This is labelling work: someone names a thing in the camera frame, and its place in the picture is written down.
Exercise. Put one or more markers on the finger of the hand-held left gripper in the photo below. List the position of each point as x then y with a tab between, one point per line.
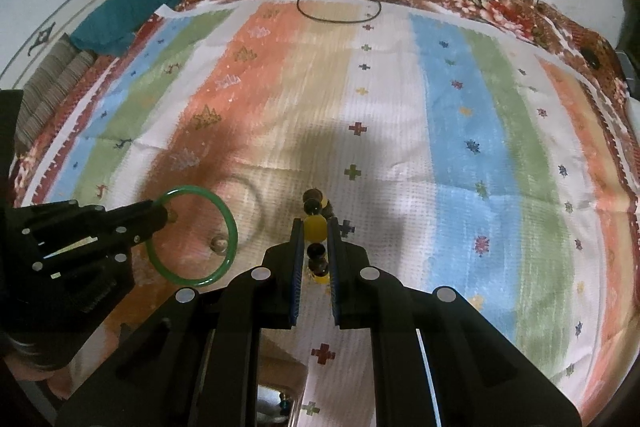
75	219
135	229

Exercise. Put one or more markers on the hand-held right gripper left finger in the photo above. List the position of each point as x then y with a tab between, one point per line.
297	267

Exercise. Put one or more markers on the green bangle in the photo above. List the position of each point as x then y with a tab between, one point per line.
230	227

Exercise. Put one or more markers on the brown checked cushion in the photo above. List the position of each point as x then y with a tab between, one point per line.
50	87

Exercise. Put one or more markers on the striped pastel bed sheet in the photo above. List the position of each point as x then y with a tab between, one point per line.
390	107

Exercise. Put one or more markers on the rectangular metal tin box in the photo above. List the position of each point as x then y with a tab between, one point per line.
272	402

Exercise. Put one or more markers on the white bed headboard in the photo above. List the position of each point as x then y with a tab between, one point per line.
65	2

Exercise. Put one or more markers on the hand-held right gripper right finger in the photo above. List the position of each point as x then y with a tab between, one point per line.
334	267

